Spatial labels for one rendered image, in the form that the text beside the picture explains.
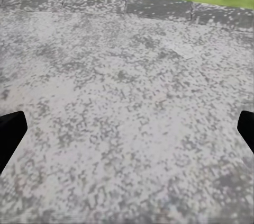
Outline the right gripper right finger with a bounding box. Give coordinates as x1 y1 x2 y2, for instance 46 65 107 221
237 110 254 153

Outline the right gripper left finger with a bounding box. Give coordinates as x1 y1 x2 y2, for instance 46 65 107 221
0 111 28 174

